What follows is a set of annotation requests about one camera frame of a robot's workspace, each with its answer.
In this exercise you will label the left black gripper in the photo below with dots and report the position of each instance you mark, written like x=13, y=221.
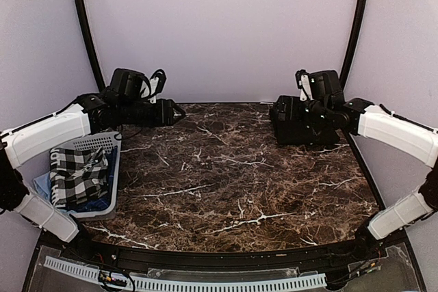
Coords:
x=164, y=117

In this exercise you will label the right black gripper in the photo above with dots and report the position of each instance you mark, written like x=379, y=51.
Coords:
x=284, y=100

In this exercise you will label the black long sleeve shirt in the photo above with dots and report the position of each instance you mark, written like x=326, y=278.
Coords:
x=303, y=133

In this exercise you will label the grey plastic laundry basket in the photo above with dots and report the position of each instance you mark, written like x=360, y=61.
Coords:
x=108, y=141

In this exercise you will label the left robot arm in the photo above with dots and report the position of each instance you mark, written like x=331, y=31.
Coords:
x=131, y=98

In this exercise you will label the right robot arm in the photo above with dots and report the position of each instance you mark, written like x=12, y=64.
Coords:
x=315, y=116

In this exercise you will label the dark blue shirt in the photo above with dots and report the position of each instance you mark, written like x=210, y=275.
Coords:
x=104, y=201

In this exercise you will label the black white plaid shirt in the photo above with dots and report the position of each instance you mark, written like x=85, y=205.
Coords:
x=77, y=176

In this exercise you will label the light blue shirt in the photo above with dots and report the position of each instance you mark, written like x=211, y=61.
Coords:
x=42, y=186

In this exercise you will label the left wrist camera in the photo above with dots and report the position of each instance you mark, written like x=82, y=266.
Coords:
x=157, y=83

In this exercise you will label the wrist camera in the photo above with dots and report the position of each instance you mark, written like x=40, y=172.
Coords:
x=303, y=84
x=157, y=83

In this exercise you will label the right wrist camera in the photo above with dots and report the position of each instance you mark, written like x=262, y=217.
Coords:
x=303, y=84

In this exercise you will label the black front rail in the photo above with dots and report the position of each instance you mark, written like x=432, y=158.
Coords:
x=335, y=257

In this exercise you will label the right black frame post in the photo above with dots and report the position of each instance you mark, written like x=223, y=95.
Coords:
x=352, y=41

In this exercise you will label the white slotted cable duct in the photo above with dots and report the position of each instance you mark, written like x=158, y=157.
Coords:
x=167, y=280

